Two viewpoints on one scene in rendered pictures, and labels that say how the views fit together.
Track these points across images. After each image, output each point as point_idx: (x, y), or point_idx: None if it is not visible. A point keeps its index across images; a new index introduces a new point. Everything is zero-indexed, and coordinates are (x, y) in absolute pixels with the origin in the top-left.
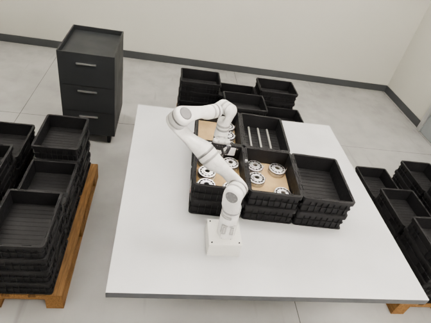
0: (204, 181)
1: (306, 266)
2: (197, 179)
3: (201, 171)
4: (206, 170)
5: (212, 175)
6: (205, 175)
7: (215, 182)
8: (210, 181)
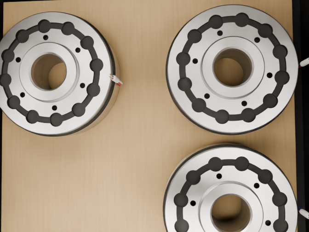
0: (246, 85)
1: None
2: (281, 155)
3: (276, 205)
4: (237, 229)
5: (187, 179)
6: (240, 162)
7: (160, 145)
8: (206, 111)
